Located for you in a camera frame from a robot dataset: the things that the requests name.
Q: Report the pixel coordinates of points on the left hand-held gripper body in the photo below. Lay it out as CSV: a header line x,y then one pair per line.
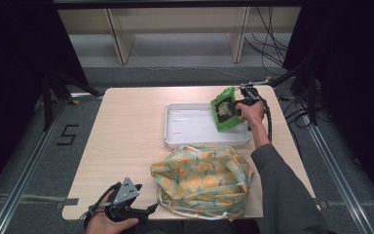
x,y
126,195

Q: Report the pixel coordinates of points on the black metal stand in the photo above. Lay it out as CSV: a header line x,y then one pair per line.
x,y
48,100
311,97

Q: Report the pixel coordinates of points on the person's left hand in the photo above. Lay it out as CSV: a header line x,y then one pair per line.
x,y
105,226

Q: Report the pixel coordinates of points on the white plastic tray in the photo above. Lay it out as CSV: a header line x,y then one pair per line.
x,y
191,126

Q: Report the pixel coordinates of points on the person's right hand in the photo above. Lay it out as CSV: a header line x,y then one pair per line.
x,y
253,113

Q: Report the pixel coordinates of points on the yellow tape piece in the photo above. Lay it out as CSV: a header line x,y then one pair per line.
x,y
74,102
268,78

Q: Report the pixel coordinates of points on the green snack packet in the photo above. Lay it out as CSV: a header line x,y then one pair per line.
x,y
225,110

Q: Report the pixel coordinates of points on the grey floor tape strip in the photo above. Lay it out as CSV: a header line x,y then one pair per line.
x,y
39,198

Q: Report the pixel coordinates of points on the aluminium floor rail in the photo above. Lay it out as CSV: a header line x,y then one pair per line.
x,y
344,191
29,165

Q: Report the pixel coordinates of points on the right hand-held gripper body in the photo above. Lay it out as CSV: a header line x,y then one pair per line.
x,y
249,94

